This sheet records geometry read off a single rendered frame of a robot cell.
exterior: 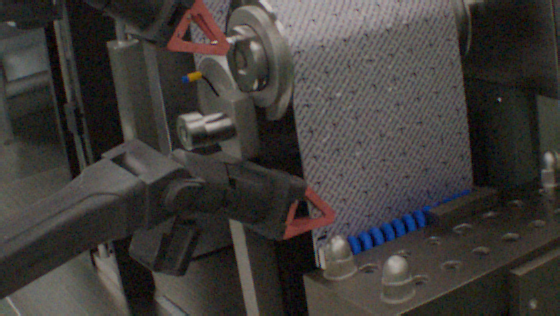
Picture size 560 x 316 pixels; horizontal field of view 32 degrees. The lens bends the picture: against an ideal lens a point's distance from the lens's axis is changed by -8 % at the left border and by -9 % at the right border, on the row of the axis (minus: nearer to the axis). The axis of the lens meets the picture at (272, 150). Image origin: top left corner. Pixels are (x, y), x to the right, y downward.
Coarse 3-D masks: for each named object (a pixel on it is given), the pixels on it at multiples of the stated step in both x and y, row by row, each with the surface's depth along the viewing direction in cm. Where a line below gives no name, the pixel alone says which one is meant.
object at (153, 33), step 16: (112, 0) 103; (128, 0) 104; (144, 0) 104; (160, 0) 105; (176, 0) 104; (112, 16) 106; (128, 16) 105; (144, 16) 105; (160, 16) 105; (128, 32) 111; (144, 32) 106; (160, 32) 103
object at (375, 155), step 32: (352, 96) 114; (384, 96) 116; (416, 96) 118; (448, 96) 120; (320, 128) 112; (352, 128) 114; (384, 128) 117; (416, 128) 119; (448, 128) 121; (320, 160) 113; (352, 160) 115; (384, 160) 117; (416, 160) 120; (448, 160) 122; (320, 192) 114; (352, 192) 116; (384, 192) 118; (416, 192) 121; (448, 192) 123; (352, 224) 117
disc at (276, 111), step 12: (240, 0) 114; (252, 0) 111; (228, 12) 117; (264, 12) 109; (228, 24) 118; (276, 24) 108; (276, 36) 108; (288, 48) 107; (288, 60) 108; (288, 72) 108; (288, 84) 109; (288, 96) 110; (264, 108) 116; (276, 108) 113; (288, 108) 111
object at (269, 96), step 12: (240, 12) 113; (252, 12) 110; (456, 12) 119; (240, 24) 114; (252, 24) 111; (264, 24) 109; (456, 24) 120; (264, 36) 110; (276, 48) 109; (276, 60) 109; (276, 72) 109; (276, 84) 110; (264, 96) 114; (276, 96) 111
